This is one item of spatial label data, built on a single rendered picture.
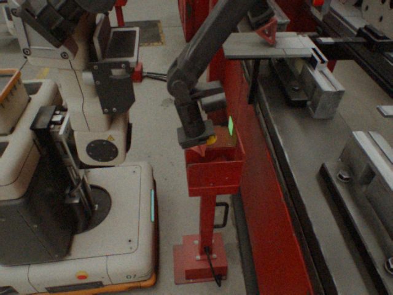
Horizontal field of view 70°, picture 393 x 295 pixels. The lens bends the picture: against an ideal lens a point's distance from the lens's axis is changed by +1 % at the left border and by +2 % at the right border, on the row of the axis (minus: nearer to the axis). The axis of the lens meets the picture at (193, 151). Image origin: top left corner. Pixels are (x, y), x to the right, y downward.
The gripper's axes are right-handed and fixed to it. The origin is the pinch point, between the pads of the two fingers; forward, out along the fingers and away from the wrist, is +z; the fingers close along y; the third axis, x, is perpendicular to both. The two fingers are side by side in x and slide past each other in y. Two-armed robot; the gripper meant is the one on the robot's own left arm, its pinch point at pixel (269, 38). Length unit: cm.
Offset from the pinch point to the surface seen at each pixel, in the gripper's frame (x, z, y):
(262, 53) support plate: 4.0, -0.1, -7.0
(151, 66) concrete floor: 106, 52, 191
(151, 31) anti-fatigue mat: 112, 46, 287
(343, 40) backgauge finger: -20.4, 13.4, 0.7
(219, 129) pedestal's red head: 26.0, 12.7, -16.4
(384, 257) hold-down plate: 0, 14, -68
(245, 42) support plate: 7.2, -2.2, 1.1
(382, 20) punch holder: -15.8, -10.2, -38.0
